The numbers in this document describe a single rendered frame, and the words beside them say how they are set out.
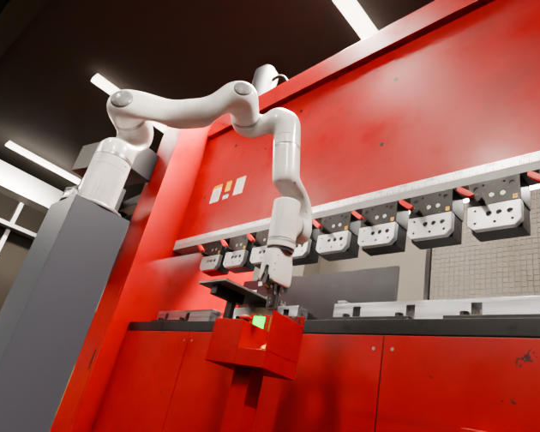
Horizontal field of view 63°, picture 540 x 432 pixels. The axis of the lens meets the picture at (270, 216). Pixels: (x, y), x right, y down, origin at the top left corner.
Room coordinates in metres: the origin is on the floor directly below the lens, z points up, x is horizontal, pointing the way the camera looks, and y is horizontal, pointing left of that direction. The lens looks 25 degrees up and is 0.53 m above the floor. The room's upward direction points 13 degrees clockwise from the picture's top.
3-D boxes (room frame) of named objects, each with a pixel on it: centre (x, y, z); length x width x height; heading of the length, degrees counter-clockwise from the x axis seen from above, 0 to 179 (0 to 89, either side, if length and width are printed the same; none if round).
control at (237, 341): (1.30, -0.04, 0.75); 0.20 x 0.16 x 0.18; 50
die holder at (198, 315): (2.32, 0.30, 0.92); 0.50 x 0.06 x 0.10; 39
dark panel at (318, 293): (2.39, -0.30, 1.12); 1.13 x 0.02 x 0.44; 39
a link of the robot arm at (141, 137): (1.32, 0.54, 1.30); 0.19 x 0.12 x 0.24; 174
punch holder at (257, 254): (1.91, -0.03, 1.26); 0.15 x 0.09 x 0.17; 39
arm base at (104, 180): (1.28, 0.54, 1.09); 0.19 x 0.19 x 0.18
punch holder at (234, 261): (2.06, 0.09, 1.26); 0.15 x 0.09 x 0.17; 39
